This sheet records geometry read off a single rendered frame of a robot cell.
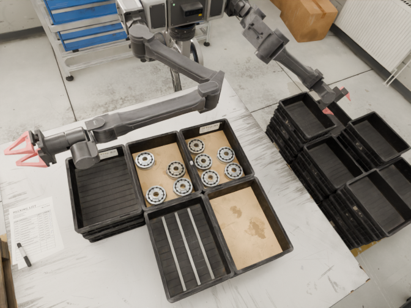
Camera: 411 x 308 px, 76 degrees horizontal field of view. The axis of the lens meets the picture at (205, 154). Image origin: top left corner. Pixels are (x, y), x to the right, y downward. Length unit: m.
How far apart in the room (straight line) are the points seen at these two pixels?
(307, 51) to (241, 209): 2.88
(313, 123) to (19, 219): 2.12
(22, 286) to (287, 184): 1.48
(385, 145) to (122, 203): 2.06
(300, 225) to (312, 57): 2.64
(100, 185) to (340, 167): 1.78
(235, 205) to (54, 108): 2.19
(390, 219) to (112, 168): 1.84
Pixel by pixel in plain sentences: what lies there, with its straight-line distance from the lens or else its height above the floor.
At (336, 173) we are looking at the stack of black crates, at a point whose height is 0.38.
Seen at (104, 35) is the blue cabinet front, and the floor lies 0.42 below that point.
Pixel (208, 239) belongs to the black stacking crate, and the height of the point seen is 0.83.
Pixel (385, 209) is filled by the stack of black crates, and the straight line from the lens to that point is 2.25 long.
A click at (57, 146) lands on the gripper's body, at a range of 0.86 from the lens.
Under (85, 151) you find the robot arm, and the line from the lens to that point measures 0.82.
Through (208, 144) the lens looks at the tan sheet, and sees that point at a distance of 1.57.
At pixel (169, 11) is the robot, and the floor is 1.46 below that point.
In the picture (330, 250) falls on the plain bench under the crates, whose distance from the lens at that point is 1.68.
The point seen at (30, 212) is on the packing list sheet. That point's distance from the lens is 1.71.
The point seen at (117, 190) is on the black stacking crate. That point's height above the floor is 0.83.
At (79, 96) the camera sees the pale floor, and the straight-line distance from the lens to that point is 3.08.
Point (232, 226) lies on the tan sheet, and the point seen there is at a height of 0.83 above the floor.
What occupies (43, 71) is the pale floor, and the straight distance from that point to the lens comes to 3.47.
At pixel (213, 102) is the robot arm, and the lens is 0.94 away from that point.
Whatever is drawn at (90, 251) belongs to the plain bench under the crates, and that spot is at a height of 0.70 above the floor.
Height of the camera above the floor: 2.14
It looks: 59 degrees down
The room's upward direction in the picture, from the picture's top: 10 degrees clockwise
